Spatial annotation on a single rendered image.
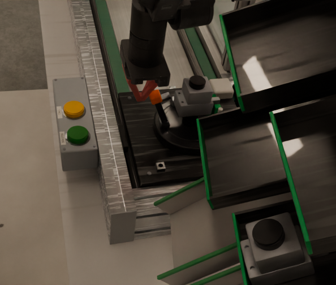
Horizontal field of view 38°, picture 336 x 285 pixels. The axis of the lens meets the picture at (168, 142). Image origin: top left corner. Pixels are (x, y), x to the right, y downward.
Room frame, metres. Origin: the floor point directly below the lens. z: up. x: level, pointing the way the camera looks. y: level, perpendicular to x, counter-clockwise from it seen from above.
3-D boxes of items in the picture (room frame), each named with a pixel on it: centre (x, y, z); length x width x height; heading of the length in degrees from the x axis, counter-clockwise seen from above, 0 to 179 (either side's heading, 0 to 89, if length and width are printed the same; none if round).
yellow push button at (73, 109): (0.68, 0.20, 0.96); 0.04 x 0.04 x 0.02
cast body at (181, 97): (0.68, -0.04, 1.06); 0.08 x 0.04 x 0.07; 110
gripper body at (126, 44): (0.64, 0.06, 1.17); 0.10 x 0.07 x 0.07; 21
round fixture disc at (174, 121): (0.67, -0.03, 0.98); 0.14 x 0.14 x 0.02
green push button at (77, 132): (0.61, 0.17, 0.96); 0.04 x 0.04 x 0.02
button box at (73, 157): (0.68, 0.20, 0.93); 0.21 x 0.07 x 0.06; 20
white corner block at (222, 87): (0.80, -0.09, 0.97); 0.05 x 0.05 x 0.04; 20
